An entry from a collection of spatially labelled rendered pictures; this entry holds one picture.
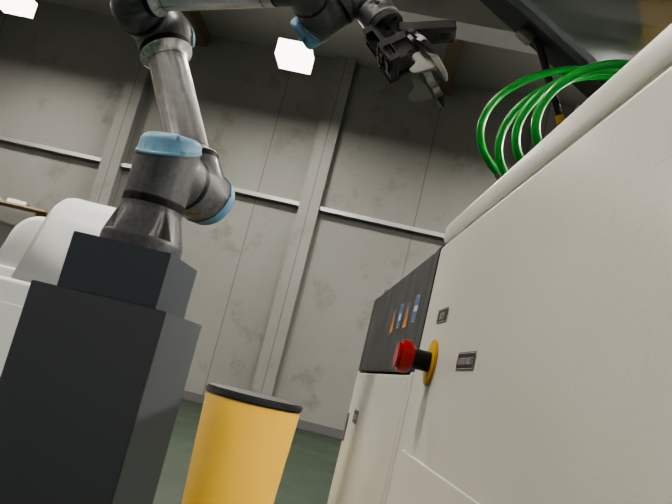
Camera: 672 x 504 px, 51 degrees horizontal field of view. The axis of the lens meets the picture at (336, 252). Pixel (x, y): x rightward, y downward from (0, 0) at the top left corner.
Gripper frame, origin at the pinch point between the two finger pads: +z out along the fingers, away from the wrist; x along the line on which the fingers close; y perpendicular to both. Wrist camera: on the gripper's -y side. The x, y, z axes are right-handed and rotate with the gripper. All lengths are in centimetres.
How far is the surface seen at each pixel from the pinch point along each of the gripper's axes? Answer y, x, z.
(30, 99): 216, -762, -800
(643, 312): 35, 78, 65
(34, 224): 186, -413, -319
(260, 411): 66, -153, -5
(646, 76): 26, 77, 54
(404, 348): 39, 37, 50
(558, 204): 30, 67, 54
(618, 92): 26, 75, 53
